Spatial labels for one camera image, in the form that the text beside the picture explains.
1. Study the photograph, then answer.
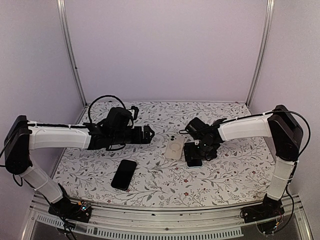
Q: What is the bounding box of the right arm base with board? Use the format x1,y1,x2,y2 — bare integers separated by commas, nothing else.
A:
239,197,285,235

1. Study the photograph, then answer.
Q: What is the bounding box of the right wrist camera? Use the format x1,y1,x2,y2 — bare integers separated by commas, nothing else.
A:
185,117,209,140

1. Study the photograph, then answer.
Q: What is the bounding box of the aluminium frame post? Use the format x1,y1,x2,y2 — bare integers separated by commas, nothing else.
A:
56,0,88,107
245,0,275,108

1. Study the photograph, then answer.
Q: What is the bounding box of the right aluminium frame post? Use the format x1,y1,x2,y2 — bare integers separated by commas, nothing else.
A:
245,0,275,108

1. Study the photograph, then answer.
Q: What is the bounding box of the front aluminium rail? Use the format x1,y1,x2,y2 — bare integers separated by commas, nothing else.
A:
21,194,313,240

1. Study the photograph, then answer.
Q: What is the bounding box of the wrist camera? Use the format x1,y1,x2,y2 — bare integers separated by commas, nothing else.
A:
185,117,209,140
129,105,139,121

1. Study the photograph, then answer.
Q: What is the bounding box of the black phone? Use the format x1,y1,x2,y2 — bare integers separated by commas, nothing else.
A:
111,159,137,191
184,143,203,168

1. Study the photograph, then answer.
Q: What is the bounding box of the black phone lying on table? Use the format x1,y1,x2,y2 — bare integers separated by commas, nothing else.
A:
111,159,137,191

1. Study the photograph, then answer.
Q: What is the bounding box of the left aluminium frame post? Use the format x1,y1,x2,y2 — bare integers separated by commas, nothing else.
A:
56,0,88,107

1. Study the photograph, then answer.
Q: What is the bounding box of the left arm base with board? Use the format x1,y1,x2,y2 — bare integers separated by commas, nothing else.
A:
48,199,92,223

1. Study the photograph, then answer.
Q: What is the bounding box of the beige phone case with ring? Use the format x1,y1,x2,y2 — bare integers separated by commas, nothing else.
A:
164,136,185,160

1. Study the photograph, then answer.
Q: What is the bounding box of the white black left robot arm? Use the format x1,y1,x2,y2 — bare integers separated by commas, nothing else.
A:
0,103,155,217

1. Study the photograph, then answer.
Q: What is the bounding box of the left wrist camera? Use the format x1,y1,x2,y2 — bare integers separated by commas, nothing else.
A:
129,105,139,121

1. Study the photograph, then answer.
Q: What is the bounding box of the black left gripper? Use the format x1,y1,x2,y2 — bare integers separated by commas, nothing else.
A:
111,125,155,146

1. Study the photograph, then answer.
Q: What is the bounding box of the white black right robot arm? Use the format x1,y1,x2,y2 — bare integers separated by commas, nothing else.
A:
183,104,305,218

